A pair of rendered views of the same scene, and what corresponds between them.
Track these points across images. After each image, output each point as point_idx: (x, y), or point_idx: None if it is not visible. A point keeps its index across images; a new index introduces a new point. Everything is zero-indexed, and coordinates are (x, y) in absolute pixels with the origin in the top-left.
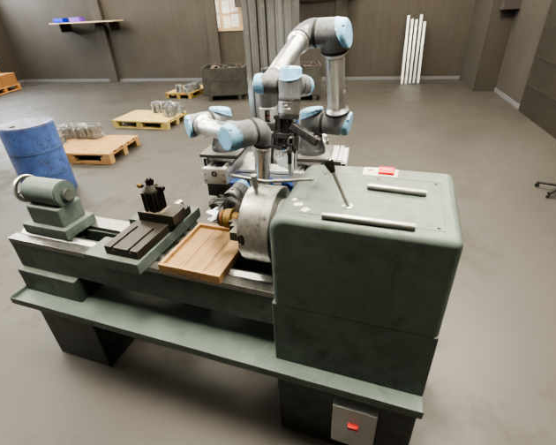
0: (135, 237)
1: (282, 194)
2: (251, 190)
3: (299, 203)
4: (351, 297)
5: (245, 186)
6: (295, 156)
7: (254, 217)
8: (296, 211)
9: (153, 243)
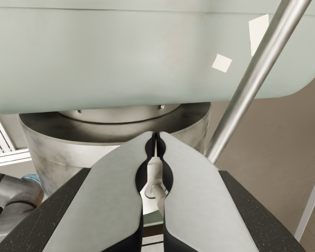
0: (159, 247)
1: (96, 130)
2: (147, 205)
3: (254, 31)
4: None
5: None
6: (130, 203)
7: (203, 146)
8: (309, 24)
9: (155, 229)
